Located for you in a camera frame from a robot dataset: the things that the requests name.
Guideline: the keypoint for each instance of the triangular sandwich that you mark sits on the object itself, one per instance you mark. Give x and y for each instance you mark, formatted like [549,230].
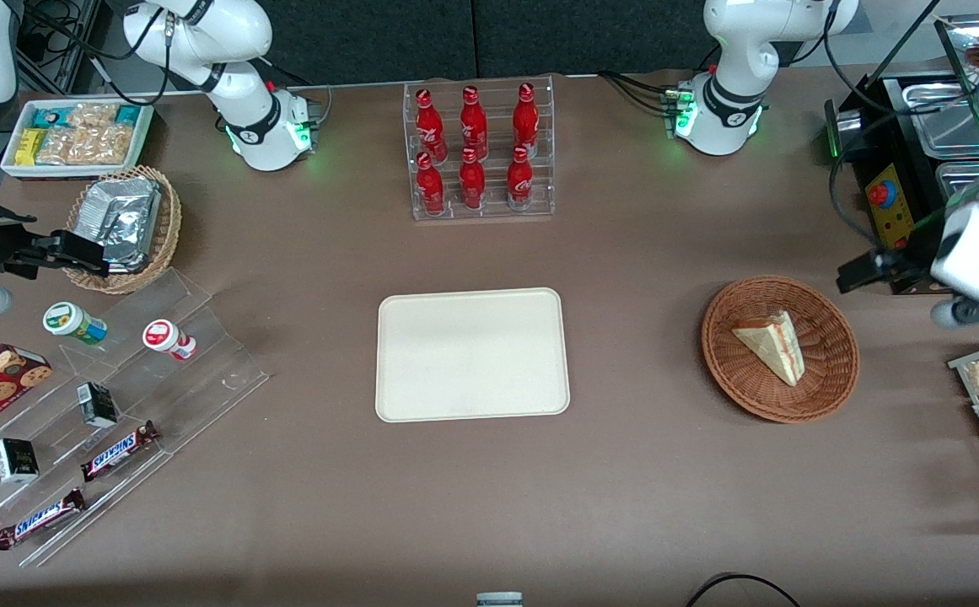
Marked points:
[776,346]

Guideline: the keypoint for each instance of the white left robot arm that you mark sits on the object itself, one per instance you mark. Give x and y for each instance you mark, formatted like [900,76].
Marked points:
[734,51]

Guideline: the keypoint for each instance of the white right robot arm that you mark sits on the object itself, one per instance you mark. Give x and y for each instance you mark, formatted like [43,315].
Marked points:
[236,34]

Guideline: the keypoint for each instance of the light wicker basket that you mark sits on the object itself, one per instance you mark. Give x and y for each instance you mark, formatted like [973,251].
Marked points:
[164,228]

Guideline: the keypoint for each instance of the brown wicker basket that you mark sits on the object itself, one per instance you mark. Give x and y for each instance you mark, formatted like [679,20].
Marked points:
[826,379]

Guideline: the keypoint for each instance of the cream plastic tray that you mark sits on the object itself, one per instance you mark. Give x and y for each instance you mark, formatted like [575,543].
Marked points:
[472,354]

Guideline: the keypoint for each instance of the silver foil package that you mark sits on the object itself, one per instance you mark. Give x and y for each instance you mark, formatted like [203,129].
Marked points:
[122,219]

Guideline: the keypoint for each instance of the green lid yogurt cup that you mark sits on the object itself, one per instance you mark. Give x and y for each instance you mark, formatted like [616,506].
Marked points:
[72,322]

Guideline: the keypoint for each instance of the white rectangular snack bin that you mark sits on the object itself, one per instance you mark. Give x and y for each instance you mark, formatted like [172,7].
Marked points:
[10,164]

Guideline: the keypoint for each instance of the steel food pan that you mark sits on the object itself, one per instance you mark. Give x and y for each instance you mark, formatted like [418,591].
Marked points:
[953,118]
[961,177]

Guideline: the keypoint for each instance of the yellow snack packet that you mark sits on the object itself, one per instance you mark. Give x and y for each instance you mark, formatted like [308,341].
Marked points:
[30,147]

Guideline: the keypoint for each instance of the clear bag of crackers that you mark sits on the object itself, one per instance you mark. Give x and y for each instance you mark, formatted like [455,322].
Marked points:
[88,145]

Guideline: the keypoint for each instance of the red lid yogurt cup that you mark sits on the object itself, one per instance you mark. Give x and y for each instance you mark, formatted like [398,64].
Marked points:
[167,339]

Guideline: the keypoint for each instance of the teal snack packet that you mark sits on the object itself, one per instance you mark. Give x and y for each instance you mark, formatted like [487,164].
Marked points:
[49,117]

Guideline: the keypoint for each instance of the black food warmer cabinet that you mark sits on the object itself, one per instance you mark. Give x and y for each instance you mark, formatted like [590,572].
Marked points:
[894,126]

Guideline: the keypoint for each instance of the small black carton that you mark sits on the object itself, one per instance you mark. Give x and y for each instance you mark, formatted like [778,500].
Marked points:
[15,460]
[98,405]

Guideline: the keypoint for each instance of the clear stepped acrylic stand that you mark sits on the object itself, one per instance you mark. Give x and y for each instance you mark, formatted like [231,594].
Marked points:
[202,371]

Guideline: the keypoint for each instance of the snickers chocolate bar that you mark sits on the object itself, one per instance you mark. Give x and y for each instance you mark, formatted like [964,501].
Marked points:
[118,451]
[40,518]

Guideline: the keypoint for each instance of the red cola bottle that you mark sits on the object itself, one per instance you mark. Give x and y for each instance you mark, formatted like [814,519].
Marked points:
[520,179]
[525,120]
[473,125]
[430,187]
[472,181]
[430,126]

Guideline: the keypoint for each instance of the clear acrylic bottle rack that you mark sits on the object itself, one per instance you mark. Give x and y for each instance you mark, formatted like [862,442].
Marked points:
[493,211]

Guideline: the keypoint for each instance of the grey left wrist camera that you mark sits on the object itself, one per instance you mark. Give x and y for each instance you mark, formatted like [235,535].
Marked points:
[974,314]

